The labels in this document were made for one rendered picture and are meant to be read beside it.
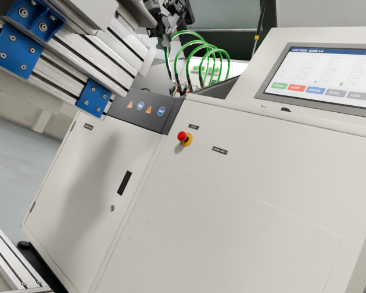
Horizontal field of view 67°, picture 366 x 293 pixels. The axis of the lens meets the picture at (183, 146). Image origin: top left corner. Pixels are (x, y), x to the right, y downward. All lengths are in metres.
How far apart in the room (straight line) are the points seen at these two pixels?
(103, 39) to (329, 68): 0.88
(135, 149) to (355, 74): 0.90
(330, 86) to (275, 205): 0.58
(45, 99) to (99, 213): 0.55
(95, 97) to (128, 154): 0.41
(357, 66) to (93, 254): 1.25
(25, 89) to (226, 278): 0.74
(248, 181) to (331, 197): 0.22
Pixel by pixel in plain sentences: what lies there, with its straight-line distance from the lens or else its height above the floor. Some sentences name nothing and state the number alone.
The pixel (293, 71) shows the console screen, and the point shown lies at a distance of 1.32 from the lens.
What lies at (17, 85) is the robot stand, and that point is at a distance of 0.85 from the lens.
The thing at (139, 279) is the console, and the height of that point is 0.30.
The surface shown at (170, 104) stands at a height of 0.91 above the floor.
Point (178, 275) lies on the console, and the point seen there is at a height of 0.39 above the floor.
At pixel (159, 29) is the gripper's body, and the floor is 1.27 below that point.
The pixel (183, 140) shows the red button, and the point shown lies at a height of 0.79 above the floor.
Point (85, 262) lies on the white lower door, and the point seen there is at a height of 0.20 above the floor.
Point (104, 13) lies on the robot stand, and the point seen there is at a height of 0.91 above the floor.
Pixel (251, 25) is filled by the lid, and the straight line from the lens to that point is 1.72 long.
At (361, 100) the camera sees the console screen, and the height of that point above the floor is 1.17.
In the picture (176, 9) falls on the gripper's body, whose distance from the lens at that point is 1.34.
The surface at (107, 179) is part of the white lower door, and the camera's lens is 1.25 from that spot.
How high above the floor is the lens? 0.67
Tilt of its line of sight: 5 degrees up
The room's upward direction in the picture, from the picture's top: 25 degrees clockwise
